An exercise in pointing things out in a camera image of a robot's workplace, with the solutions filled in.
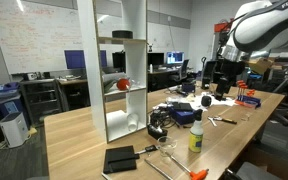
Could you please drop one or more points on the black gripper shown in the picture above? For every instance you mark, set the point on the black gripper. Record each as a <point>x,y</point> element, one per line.
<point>232,68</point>

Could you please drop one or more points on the black tape dispenser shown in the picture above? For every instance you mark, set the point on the black tape dispenser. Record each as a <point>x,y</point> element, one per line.
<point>156,132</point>

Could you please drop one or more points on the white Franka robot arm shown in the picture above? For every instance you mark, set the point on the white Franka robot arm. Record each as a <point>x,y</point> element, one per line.
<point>260,26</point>

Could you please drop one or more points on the green object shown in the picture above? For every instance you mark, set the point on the green object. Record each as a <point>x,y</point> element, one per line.
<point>108,86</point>

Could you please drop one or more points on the white paper sheets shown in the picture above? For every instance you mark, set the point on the white paper sheets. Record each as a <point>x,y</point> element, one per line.
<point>195,100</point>

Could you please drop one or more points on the blue stand with orange tools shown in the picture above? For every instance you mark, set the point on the blue stand with orange tools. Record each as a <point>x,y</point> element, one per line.
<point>249,100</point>

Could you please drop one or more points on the silver wrench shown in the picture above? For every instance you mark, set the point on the silver wrench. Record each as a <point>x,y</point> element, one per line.
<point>212,121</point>

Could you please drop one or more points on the dark blue storage box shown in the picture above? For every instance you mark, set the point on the dark blue storage box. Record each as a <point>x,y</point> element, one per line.
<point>188,87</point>

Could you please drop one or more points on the flat black box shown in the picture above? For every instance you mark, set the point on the flat black box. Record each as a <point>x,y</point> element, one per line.
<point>181,106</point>

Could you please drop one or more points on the black office chair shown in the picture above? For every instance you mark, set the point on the black office chair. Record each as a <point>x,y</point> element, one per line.
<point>183,70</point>

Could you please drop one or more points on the cardboard box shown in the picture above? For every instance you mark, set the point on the cardboard box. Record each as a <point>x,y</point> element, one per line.
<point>261,65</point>

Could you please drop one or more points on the spray bottle with yellow label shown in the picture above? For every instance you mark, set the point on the spray bottle with yellow label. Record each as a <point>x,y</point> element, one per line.
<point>196,140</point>

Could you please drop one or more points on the lit computer monitor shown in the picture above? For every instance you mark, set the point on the lit computer monitor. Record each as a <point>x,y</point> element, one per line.
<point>175,57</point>

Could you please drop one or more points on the red box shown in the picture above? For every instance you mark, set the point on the red box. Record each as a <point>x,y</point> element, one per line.
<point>221,27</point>

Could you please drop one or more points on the clear glass beaker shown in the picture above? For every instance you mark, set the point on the clear glass beaker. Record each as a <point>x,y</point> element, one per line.
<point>167,144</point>

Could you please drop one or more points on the dark computer monitor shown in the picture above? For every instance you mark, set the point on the dark computer monitor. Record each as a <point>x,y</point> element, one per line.
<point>119,60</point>
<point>155,59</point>

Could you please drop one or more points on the grey chair seat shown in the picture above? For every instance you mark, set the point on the grey chair seat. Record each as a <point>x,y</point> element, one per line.
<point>257,171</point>

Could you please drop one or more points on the black digital caliper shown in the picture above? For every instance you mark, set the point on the black digital caliper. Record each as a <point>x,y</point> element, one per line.
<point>150,148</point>

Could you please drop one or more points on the clear plastic cup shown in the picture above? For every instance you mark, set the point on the clear plastic cup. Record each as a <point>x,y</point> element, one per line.
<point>132,122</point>

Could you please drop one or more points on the thin metal rod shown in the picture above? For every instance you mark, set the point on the thin metal rod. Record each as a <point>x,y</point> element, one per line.
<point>157,169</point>

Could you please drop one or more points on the red ball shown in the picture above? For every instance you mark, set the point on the red ball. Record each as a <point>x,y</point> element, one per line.
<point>123,84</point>

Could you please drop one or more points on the white paper roll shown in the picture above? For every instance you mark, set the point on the white paper roll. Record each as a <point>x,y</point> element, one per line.
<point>115,120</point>

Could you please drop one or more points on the black round disc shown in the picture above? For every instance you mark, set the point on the black round disc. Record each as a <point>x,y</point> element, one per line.
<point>122,34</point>

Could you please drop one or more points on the black flat notebook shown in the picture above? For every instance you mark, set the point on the black flat notebook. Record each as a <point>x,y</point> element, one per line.
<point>119,160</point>

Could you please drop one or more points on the white wooden shelf unit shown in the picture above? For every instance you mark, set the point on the white wooden shelf unit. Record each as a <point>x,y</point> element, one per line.
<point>90,66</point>

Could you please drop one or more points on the brown wooden desk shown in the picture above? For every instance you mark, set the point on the brown wooden desk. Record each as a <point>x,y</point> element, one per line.
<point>74,87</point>

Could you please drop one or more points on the blue screen monitor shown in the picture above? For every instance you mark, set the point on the blue screen monitor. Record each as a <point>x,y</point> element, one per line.
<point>74,59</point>

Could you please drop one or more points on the black metal cart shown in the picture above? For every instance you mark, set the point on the black metal cart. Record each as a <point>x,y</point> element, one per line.
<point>40,100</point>

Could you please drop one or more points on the white air purifier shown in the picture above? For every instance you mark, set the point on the white air purifier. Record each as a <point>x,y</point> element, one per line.
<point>14,130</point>

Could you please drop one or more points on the blue recycling bin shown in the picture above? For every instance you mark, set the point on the blue recycling bin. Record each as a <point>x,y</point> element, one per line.
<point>9,103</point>

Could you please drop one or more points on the large wall whiteboard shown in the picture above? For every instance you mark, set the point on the large wall whiteboard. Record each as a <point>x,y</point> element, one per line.
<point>34,33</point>

